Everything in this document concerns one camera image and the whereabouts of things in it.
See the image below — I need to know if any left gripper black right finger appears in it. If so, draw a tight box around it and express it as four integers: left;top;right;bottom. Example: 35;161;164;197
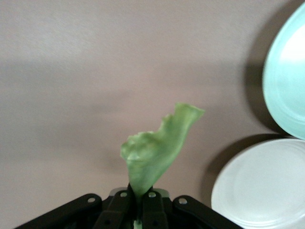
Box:
140;189;244;229

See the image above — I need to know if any mint green plate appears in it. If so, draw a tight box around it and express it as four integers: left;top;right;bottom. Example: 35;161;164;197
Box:
262;2;305;141

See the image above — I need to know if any beige plate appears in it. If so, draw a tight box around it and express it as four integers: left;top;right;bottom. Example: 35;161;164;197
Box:
211;139;305;229

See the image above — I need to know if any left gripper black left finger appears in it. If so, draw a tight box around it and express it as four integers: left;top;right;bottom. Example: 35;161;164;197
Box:
14;188;138;229

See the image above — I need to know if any brown table cover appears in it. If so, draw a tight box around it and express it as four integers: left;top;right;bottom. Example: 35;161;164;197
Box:
0;0;305;229

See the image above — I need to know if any green lettuce leaf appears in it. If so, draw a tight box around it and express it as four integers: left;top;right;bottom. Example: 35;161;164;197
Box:
120;102;205;229

